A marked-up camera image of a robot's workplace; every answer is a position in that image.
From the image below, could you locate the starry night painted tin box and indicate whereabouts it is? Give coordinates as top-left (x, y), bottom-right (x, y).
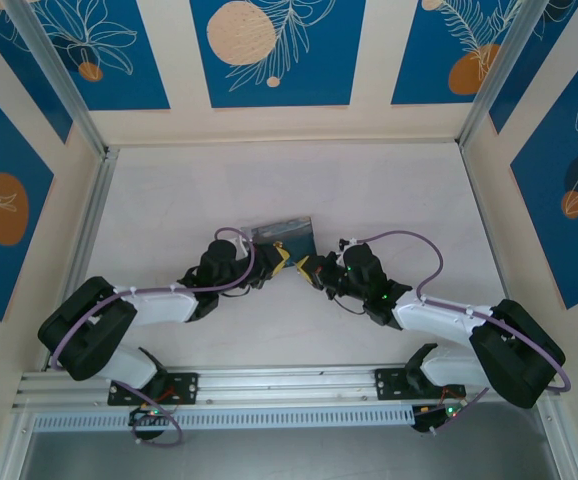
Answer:
top-left (242, 214), bottom-right (318, 262)

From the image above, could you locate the blue panel with cream circle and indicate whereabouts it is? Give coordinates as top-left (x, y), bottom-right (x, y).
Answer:
top-left (189, 0), bottom-right (368, 109)

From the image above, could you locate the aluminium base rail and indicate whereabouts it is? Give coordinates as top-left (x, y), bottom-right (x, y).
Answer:
top-left (18, 363), bottom-right (556, 409)

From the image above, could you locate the grey slotted cable duct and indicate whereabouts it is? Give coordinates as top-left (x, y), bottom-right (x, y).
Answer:
top-left (31, 404), bottom-right (416, 432)

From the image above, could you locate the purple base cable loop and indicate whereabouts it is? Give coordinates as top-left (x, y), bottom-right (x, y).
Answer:
top-left (113, 382), bottom-right (187, 447)
top-left (418, 384), bottom-right (491, 437)

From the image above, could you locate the blue floral wall panel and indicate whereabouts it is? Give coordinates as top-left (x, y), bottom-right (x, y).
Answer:
top-left (18, 0), bottom-right (172, 113)
top-left (510, 47), bottom-right (578, 311)
top-left (390, 0), bottom-right (523, 107)
top-left (0, 69), bottom-right (56, 322)

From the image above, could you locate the aluminium frame post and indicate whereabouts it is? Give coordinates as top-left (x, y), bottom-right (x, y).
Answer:
top-left (4, 0), bottom-right (109, 157)
top-left (459, 0), bottom-right (541, 147)

